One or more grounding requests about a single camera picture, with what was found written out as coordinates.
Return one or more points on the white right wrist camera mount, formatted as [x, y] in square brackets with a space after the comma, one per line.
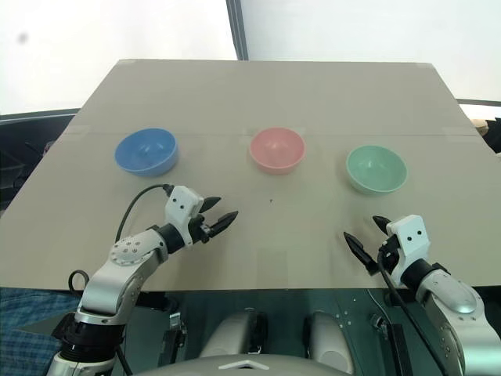
[411, 239]

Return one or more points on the dark background object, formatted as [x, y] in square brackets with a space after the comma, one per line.
[491, 133]

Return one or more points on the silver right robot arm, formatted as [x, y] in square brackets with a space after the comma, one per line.
[458, 309]

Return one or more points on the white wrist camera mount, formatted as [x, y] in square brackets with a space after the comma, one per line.
[181, 205]
[411, 239]

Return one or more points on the grey robot torso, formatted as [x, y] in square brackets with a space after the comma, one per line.
[250, 368]

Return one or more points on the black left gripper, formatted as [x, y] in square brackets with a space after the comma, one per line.
[201, 231]

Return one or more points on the green plastic bowl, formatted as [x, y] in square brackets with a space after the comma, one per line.
[375, 178]

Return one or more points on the black furniture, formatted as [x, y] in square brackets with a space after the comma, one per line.
[23, 156]

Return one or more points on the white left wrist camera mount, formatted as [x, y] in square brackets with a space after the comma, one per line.
[181, 205]

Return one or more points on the grey rounded robot leg cover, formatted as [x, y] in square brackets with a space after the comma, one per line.
[329, 337]
[231, 333]

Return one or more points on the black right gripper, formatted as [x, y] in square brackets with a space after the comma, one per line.
[388, 254]

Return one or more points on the black bracket under table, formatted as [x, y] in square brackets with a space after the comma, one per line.
[397, 344]

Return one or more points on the blue checked cloth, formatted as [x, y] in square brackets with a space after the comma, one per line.
[27, 337]

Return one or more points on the blue plastic bowl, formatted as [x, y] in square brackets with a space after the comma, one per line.
[150, 162]

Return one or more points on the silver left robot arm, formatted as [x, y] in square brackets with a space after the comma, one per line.
[117, 274]

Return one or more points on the dark window post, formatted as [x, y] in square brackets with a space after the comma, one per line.
[238, 31]

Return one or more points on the pink red plastic bowl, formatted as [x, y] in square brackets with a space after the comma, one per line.
[276, 158]

